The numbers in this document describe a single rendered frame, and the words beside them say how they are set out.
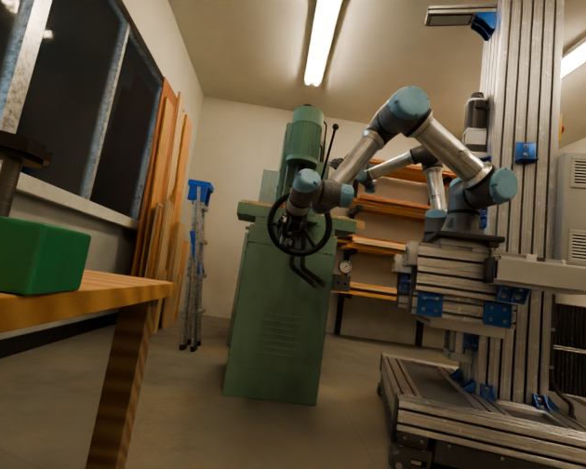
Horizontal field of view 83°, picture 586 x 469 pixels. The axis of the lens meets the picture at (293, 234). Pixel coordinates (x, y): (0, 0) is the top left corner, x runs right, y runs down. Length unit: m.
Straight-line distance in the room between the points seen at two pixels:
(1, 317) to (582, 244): 1.67
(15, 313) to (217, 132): 4.26
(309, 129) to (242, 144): 2.57
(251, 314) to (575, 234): 1.37
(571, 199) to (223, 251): 3.34
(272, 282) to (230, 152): 2.95
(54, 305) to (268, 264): 1.34
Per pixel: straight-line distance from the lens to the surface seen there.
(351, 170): 1.21
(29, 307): 0.30
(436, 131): 1.25
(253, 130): 4.45
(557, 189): 1.74
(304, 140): 1.85
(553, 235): 1.70
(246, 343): 1.63
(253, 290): 1.60
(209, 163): 4.35
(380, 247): 3.75
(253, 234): 1.61
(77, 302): 0.35
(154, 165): 3.00
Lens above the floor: 0.56
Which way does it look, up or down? 8 degrees up
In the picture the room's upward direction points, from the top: 8 degrees clockwise
